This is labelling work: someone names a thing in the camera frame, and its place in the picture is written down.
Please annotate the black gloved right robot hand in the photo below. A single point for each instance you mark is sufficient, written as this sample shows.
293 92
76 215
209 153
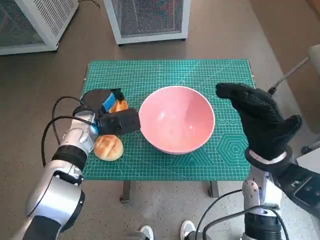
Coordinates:
262 120

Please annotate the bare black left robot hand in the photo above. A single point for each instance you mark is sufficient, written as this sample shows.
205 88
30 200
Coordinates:
96 98

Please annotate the long toy bread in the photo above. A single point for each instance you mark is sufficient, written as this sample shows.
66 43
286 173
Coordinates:
120 107

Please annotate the round toy bread bun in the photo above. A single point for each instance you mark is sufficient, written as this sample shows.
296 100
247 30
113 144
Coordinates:
108 147

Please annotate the pink bowl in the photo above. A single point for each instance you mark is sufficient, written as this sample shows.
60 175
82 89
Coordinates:
177 120

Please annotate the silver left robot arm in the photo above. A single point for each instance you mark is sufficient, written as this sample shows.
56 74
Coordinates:
50 195

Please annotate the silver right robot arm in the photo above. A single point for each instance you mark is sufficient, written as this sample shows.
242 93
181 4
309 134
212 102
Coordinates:
252 200

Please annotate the white board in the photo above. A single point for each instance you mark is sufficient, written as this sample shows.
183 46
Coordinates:
311 161

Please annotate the green cutting mat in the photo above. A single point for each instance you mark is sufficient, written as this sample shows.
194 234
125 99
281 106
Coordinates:
155 72

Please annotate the grey office chair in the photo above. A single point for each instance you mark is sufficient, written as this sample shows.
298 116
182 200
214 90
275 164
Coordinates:
315 75

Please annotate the grey table leg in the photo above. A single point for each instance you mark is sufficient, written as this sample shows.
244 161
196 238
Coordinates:
214 188
125 191

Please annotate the white mesh cabinet perforated side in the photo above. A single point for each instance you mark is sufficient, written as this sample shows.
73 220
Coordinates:
50 15

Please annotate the white mesh cabinet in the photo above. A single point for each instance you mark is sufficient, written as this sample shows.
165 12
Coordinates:
150 17

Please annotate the white shoe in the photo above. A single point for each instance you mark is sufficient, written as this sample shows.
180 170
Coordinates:
187 230
147 232

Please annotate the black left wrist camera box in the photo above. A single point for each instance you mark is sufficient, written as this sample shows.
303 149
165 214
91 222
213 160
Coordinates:
117 122

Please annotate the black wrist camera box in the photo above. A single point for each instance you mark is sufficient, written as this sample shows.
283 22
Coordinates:
302 187
117 122

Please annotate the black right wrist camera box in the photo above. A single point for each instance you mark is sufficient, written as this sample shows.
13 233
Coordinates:
302 187

